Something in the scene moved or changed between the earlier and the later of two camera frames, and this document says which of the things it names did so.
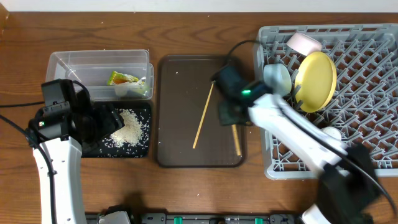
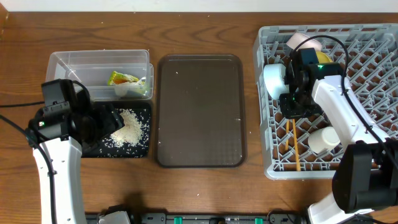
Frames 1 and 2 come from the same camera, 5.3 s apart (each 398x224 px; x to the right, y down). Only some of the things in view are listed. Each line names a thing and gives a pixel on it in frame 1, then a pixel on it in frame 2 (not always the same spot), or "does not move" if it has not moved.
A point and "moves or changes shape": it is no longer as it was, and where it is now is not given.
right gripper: [228, 112] → [296, 111]
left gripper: [109, 116] does not move
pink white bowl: [303, 43] does not move
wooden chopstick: [203, 115] moves or changes shape
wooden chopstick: [236, 140] moves or changes shape
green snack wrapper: [117, 78] does not move
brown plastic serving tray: [183, 84] does not move
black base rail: [204, 218] does not move
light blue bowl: [279, 77] does not move
